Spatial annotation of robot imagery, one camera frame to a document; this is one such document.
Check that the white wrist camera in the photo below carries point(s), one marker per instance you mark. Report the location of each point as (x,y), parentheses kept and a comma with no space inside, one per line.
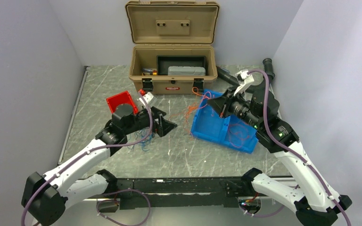
(146,97)
(245,80)

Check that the grey case in toolbox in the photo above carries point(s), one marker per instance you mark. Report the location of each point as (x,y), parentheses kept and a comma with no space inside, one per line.
(186,71)

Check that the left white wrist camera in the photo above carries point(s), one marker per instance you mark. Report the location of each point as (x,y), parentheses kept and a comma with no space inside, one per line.
(146,97)

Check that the red plastic bin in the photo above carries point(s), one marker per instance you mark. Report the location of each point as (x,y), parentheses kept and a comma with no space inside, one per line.
(122,98)

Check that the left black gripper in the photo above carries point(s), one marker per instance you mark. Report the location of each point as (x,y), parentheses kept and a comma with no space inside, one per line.
(164,125)

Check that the blue two-compartment plastic bin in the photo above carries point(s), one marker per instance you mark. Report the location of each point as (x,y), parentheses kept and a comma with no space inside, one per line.
(229,132)

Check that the tan plastic toolbox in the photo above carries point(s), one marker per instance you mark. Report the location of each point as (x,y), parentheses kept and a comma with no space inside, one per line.
(174,28)

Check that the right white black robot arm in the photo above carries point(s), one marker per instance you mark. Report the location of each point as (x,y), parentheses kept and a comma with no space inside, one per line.
(314,201)

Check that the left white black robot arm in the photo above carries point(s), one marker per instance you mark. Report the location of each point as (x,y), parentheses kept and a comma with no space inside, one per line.
(47,196)

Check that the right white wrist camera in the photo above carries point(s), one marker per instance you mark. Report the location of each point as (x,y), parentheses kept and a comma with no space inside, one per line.
(245,80)

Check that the black tray in toolbox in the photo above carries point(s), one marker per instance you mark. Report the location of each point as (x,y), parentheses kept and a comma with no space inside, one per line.
(165,61)

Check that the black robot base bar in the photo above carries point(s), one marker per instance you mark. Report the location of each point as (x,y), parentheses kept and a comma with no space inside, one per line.
(134,193)

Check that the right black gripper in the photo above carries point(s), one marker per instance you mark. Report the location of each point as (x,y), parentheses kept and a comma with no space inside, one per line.
(222,105)

